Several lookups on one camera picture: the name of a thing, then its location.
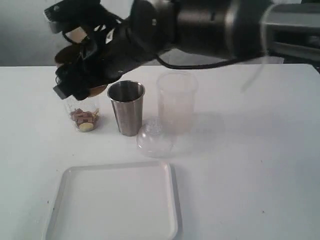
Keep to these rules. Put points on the brown wooden cup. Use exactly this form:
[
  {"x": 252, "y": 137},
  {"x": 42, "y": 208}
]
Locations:
[{"x": 73, "y": 52}]

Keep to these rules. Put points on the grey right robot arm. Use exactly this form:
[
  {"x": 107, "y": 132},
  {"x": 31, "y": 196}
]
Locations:
[{"x": 233, "y": 30}]

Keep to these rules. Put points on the clear plastic shaker cup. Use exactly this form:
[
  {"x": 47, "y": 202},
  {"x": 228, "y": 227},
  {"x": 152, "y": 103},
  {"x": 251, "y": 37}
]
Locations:
[{"x": 89, "y": 104}]

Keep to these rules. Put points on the translucent plastic container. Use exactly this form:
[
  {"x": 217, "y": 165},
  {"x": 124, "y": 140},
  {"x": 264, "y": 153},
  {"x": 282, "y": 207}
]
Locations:
[{"x": 176, "y": 91}]

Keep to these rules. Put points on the stainless steel cup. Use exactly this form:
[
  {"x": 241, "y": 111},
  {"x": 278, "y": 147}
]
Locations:
[{"x": 127, "y": 99}]

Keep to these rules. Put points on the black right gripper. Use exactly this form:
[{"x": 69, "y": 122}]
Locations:
[{"x": 146, "y": 33}]

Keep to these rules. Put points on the clear dome strainer lid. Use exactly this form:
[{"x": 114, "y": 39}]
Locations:
[{"x": 153, "y": 140}]

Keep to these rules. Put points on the white square tray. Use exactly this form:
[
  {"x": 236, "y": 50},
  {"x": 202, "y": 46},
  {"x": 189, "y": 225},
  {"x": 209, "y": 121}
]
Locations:
[{"x": 123, "y": 201}]

